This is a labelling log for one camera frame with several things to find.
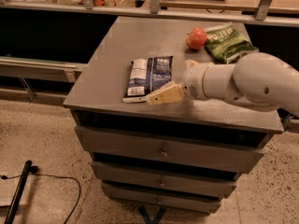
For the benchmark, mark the grey metal railing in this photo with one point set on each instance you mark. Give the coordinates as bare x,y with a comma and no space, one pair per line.
282,13

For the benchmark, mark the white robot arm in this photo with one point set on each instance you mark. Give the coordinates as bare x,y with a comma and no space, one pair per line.
257,81

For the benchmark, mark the blue chip bag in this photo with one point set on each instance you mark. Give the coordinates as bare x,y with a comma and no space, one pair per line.
147,75

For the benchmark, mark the grey drawer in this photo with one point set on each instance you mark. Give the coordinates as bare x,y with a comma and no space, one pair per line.
160,198
203,154
163,180

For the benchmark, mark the black pole on floor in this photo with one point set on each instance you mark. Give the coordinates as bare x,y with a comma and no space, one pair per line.
12,210

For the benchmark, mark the top grey drawer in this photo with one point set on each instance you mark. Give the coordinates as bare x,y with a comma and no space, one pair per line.
203,154

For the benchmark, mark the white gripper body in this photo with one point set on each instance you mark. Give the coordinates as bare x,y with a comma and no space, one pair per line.
192,79

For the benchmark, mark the bottom grey drawer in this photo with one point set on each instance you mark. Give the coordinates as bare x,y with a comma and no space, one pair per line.
160,198

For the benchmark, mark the red apple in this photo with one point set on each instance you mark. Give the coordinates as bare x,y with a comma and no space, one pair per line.
196,39

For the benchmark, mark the wooden shelf at left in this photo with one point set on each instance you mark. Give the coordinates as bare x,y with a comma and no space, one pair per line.
23,69

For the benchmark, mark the green chip bag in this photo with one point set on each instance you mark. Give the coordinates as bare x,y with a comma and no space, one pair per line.
226,44

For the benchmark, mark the middle grey drawer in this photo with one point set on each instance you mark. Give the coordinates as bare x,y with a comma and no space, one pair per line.
163,180

